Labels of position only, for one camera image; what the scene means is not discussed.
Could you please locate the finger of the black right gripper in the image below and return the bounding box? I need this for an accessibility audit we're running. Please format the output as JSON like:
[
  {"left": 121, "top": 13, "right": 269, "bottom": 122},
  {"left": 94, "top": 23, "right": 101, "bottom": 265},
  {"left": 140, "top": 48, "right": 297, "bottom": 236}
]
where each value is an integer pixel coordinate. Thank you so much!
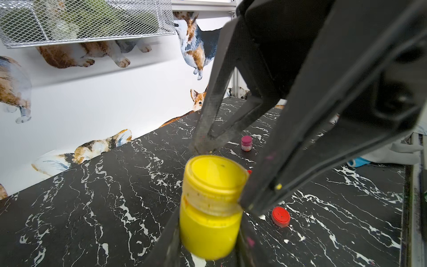
[
  {"left": 189, "top": 14, "right": 281, "bottom": 156},
  {"left": 239, "top": 1, "right": 427, "bottom": 215}
]

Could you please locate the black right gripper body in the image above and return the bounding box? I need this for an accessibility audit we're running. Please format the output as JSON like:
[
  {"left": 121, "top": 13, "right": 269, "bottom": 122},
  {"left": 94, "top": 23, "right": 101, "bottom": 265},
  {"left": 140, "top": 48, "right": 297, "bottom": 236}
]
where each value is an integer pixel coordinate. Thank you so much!
[{"left": 237, "top": 0, "right": 335, "bottom": 99}]

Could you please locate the white wire mesh basket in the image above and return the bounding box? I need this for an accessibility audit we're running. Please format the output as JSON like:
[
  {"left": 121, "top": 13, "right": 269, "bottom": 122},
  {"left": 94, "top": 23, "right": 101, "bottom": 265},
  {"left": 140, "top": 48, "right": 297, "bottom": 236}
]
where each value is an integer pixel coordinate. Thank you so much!
[{"left": 1, "top": 0, "right": 175, "bottom": 49}]

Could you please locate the yellow paint jar lid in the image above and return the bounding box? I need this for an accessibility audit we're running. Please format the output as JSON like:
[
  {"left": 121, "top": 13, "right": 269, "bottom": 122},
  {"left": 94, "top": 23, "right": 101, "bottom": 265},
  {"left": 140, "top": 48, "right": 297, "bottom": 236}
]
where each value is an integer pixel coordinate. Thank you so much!
[{"left": 182, "top": 155, "right": 249, "bottom": 217}]

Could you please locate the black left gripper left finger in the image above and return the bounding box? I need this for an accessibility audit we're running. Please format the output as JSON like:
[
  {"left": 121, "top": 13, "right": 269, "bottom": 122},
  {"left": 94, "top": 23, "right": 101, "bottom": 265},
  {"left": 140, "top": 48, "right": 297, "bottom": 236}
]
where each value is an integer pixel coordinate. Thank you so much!
[{"left": 141, "top": 207, "right": 181, "bottom": 267}]

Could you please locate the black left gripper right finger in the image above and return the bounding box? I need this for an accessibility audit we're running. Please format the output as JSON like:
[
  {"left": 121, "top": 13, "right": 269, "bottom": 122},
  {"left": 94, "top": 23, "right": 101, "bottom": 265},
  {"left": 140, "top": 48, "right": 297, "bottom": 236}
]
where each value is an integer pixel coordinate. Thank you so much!
[{"left": 235, "top": 214, "right": 276, "bottom": 267}]

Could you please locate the green fern plant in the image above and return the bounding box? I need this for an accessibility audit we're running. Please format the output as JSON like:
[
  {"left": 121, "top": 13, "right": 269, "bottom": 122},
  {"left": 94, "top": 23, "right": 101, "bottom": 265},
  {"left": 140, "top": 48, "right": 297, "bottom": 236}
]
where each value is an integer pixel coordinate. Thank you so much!
[{"left": 1, "top": 1, "right": 159, "bottom": 42}]

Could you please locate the red paint jar lid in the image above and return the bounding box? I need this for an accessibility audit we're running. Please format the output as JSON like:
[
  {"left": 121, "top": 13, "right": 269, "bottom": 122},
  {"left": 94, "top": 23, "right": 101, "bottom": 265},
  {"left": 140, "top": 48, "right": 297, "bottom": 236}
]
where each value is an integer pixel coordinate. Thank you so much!
[{"left": 271, "top": 206, "right": 291, "bottom": 228}]

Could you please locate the magenta paint jar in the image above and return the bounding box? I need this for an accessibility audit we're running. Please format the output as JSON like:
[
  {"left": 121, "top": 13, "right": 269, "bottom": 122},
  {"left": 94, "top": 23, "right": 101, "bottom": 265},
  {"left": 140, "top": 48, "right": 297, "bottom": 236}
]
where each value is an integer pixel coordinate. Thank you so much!
[{"left": 241, "top": 135, "right": 253, "bottom": 152}]

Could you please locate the aluminium front rail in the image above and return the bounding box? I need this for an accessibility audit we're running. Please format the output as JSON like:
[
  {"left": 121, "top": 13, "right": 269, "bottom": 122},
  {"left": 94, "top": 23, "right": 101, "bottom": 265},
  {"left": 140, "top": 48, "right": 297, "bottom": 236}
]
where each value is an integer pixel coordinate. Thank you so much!
[{"left": 400, "top": 133, "right": 427, "bottom": 267}]

